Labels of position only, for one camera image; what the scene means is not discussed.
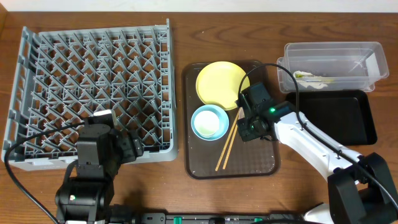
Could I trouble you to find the light blue bowl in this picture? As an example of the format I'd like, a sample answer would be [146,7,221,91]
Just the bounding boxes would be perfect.
[190,105,229,141]

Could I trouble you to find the yellow round plate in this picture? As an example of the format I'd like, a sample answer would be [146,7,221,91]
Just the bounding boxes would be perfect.
[195,62,246,111]

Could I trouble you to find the green snack wrapper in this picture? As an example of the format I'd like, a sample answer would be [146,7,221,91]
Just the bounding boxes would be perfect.
[293,71,334,84]

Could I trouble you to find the small white cup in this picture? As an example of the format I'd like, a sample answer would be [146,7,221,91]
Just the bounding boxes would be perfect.
[194,111,220,138]

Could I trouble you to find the white tissue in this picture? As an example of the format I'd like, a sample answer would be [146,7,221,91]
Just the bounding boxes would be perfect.
[296,77,329,90]

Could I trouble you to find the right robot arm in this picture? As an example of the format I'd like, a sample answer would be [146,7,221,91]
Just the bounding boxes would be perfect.
[237,99,397,223]

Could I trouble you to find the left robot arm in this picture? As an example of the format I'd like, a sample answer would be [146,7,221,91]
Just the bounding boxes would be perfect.
[55,124,144,223]

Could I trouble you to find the grey plastic dishwasher rack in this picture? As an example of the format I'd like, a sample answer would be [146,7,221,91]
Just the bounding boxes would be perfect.
[2,23,178,171]

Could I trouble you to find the dark brown serving tray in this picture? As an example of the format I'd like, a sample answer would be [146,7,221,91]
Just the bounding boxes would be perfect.
[182,63,280,179]

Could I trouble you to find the black rectangular tray bin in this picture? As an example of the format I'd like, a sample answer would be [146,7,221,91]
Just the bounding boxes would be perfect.
[299,90,377,146]

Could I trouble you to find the clear plastic bin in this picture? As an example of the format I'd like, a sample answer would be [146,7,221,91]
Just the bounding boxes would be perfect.
[277,42,389,92]

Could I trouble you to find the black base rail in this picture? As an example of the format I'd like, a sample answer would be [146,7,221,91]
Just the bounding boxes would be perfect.
[105,211,312,224]

